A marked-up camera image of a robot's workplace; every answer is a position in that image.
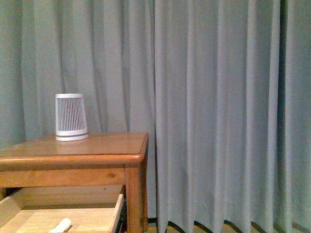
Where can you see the wooden nightstand cabinet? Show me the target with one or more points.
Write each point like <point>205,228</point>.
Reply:
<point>100,159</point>

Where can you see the wooden top drawer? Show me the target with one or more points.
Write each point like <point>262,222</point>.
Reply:
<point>91,209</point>

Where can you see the grey-green curtain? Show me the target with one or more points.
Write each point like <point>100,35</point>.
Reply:
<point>223,87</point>

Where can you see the white medicine bottle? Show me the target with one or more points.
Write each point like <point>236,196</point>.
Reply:
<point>62,227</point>

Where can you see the white slatted conical device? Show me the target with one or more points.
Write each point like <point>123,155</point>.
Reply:
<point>70,117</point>

